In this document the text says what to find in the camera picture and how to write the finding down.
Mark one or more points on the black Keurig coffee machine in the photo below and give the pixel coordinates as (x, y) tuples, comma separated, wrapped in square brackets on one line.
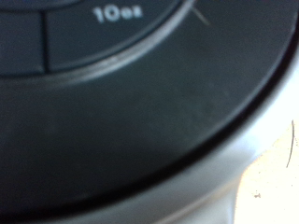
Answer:
[(124, 124)]

